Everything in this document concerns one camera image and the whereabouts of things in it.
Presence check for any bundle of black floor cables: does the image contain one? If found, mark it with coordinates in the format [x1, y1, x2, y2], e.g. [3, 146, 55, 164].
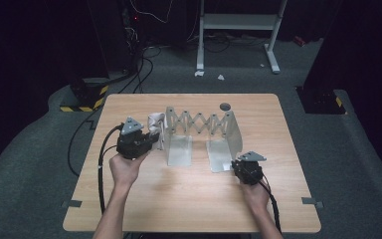
[117, 45, 163, 95]

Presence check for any black floor cable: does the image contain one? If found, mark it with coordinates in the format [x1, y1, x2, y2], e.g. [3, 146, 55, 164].
[67, 108, 97, 177]

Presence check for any thin white hanging cable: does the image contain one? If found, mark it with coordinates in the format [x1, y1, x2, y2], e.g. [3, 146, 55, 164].
[128, 0, 174, 25]

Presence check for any black yellow striped stand base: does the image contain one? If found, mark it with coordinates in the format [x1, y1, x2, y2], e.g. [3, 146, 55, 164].
[59, 77, 110, 114]
[294, 86, 348, 116]

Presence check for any grey tape strip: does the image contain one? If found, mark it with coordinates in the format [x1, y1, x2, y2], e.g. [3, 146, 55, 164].
[300, 196, 324, 210]
[61, 199, 84, 209]

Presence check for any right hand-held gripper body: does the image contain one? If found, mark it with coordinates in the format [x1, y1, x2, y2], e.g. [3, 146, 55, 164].
[232, 150, 268, 186]

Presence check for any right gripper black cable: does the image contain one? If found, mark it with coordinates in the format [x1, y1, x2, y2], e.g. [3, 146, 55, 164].
[259, 179, 283, 234]

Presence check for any red object on floor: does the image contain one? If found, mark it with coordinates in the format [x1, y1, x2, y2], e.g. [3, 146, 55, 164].
[292, 35, 308, 48]

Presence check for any white metal stand frame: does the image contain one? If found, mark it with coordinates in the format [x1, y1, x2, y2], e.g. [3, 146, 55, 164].
[195, 0, 288, 75]

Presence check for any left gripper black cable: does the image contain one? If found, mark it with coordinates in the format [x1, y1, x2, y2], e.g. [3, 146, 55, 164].
[96, 123, 124, 216]

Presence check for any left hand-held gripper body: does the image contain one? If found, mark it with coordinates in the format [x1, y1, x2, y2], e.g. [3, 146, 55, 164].
[115, 116, 151, 160]

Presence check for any dark equipment tower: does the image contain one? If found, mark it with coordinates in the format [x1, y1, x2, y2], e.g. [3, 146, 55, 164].
[86, 0, 142, 76]

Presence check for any extendable metal bookend rack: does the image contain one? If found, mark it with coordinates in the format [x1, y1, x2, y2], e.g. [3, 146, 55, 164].
[164, 106, 244, 174]

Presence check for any person's right hand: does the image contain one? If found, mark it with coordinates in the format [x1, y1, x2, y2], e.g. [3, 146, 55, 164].
[243, 179, 272, 214]

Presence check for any white quilted cloth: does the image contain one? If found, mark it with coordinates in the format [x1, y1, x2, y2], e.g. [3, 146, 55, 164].
[146, 112, 167, 151]

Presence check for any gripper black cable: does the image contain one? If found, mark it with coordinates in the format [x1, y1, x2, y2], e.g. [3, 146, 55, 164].
[96, 123, 124, 216]
[259, 179, 283, 234]

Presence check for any person's left hand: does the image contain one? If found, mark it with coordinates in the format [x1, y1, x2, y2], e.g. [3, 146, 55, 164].
[108, 151, 149, 192]

